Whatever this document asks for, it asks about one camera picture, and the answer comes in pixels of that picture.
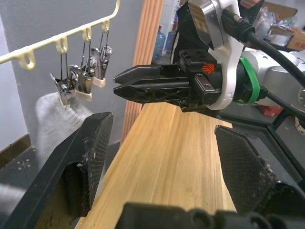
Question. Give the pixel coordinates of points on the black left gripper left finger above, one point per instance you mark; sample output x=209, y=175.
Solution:
x=54, y=167

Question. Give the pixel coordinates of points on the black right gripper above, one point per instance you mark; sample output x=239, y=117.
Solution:
x=202, y=71

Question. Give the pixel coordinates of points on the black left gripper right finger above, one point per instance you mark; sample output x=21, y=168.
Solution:
x=243, y=167

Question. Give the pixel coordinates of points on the metal hanger clip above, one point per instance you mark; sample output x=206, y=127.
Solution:
x=65, y=88
x=87, y=76
x=103, y=59

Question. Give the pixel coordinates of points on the cream plastic clip hanger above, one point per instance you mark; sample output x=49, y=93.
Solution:
x=59, y=39

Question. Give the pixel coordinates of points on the blue water bottle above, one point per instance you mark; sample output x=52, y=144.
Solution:
x=160, y=43
x=171, y=40

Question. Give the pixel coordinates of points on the grey knitted sock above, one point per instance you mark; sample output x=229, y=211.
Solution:
x=54, y=119

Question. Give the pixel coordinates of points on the slatted wooden column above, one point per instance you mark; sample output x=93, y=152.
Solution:
x=146, y=31

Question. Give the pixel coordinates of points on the green wrist band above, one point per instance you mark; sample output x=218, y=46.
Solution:
x=251, y=71

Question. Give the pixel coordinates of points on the brown cardboard box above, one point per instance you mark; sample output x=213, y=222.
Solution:
x=296, y=39
x=281, y=12

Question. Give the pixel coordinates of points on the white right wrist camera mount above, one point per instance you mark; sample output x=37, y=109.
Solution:
x=230, y=55

